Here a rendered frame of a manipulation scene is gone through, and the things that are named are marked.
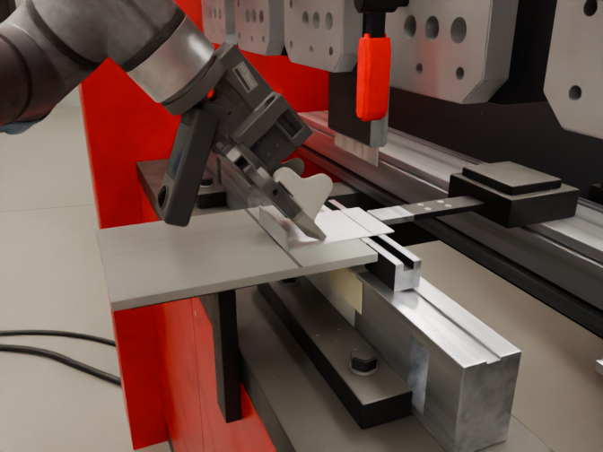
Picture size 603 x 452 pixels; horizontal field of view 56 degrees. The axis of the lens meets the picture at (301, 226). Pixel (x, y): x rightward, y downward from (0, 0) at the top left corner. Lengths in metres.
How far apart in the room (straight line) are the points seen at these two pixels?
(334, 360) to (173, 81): 0.31
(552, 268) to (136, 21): 0.54
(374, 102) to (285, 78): 1.07
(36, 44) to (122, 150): 0.93
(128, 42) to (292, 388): 0.36
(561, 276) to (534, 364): 1.56
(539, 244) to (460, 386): 0.31
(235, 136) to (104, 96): 0.89
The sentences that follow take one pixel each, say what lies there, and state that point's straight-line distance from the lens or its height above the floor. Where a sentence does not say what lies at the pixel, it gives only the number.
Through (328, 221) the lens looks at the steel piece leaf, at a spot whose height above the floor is 1.00.
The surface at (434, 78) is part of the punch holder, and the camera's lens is 0.43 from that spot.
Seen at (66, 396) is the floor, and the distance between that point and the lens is 2.14.
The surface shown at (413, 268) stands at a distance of 0.57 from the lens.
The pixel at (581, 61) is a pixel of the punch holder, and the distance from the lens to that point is 0.33.
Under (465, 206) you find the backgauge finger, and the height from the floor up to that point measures 1.00.
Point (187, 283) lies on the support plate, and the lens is 0.53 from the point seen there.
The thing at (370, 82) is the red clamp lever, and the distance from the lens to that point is 0.44.
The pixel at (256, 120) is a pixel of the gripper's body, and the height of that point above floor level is 1.14.
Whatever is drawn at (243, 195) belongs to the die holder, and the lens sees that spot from 0.97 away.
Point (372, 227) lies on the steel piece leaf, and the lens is 0.64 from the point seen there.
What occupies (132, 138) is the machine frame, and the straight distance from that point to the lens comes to 1.43.
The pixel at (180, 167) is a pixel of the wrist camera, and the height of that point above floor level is 1.10.
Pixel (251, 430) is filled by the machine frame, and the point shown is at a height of 0.79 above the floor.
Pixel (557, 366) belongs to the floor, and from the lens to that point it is 2.32.
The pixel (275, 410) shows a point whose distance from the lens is 0.57.
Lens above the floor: 1.24
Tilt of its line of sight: 22 degrees down
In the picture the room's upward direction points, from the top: straight up
